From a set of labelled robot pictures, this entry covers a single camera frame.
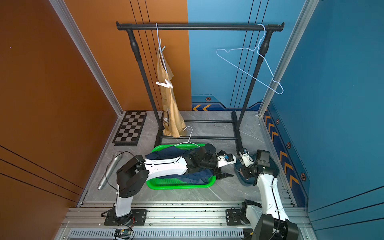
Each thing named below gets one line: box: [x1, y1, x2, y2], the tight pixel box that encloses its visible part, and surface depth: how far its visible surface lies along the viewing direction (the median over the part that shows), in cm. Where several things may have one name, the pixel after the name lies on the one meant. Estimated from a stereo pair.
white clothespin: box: [156, 79, 173, 89], surface depth 64 cm
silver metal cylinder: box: [97, 154, 122, 191], surface depth 90 cm
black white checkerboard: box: [112, 110, 147, 147], surface depth 107 cm
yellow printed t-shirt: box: [157, 46, 186, 138], surface depth 71 cm
